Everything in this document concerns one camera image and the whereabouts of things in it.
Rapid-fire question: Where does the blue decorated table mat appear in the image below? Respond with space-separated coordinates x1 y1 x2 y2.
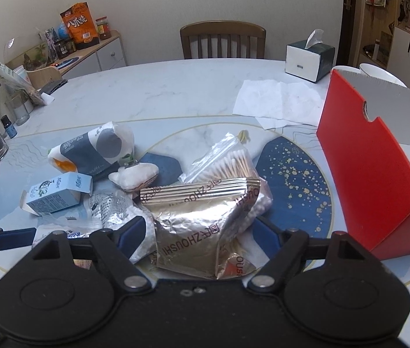
0 115 410 287

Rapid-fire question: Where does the light blue small carton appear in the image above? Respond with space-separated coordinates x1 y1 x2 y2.
19 172 93 216

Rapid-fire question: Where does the gold foil snack bag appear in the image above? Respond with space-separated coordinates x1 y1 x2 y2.
140 177 260 280

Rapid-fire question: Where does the white ceramic bowl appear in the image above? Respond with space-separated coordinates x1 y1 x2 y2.
359 63 406 87

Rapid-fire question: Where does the green white tissue box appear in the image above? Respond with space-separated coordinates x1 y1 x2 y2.
285 29 335 83

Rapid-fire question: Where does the orange snack bag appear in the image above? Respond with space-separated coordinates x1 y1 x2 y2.
60 2 100 50

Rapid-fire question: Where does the silver printed foil packet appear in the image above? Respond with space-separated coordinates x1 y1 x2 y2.
84 190 156 263

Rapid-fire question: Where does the grey white tissue pack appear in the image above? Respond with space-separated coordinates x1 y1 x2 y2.
48 122 135 177

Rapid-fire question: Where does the wooden dining chair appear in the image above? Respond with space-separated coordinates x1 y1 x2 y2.
180 21 266 60

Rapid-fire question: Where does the white paper sheet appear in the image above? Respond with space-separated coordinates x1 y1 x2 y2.
233 79 324 130

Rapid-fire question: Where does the white tooth plush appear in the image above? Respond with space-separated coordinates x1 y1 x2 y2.
108 163 159 193

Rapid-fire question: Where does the red lid jar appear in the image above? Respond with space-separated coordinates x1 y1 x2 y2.
95 16 111 40

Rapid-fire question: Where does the white plates stack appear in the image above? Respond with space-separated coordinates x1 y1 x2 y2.
332 65 362 75

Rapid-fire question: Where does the red white cardboard box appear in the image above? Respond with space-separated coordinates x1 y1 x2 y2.
317 70 410 259

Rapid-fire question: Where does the cotton swab bag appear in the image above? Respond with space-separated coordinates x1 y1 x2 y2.
179 133 273 235

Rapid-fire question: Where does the small blue bottle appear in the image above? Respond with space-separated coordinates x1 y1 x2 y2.
0 115 18 138

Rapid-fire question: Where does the white sideboard cabinet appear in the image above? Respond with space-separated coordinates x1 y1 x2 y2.
26 29 128 80

